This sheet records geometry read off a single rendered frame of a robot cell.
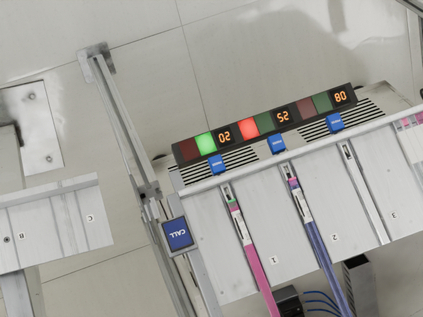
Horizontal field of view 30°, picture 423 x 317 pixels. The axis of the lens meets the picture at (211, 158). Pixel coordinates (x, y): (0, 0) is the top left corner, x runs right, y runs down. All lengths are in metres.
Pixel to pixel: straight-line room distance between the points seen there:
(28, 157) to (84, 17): 0.39
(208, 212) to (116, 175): 0.82
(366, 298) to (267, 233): 0.43
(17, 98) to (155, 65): 0.35
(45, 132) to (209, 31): 0.49
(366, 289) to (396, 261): 0.10
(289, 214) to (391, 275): 0.47
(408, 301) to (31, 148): 0.99
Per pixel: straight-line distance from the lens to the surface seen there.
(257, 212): 1.34
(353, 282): 1.66
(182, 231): 1.28
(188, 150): 1.37
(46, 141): 2.04
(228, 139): 1.37
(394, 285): 1.78
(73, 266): 2.26
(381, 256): 1.71
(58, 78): 1.98
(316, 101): 1.41
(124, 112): 1.65
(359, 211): 1.36
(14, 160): 1.84
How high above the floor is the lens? 1.82
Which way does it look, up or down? 57 degrees down
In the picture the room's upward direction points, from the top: 150 degrees clockwise
